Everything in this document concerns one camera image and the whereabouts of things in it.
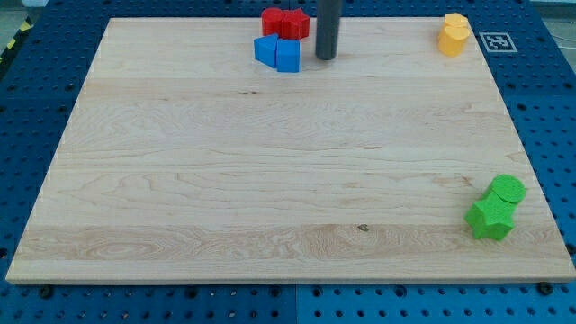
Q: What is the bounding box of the blue cube block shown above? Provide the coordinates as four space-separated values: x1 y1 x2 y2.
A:
276 39 301 73

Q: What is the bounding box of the red star block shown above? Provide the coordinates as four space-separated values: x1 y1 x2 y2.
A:
280 8 310 40

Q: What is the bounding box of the green star block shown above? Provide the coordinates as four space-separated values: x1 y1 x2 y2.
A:
463 191 518 241

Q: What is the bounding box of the light wooden board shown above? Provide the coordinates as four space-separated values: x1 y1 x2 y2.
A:
6 17 575 285

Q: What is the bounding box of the blue triangular block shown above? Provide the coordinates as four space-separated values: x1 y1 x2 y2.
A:
253 33 279 68

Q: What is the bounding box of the red round block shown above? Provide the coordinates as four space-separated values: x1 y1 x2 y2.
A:
261 7 284 36

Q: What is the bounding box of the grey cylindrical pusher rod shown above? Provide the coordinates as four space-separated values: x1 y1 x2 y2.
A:
315 0 342 60

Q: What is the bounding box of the yellow pentagon block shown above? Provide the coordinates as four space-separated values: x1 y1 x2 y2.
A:
443 13 469 28

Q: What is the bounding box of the green round block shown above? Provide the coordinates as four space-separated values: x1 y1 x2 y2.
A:
481 174 527 204

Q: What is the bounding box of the white fiducial marker tag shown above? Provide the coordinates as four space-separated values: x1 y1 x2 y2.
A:
479 31 518 53

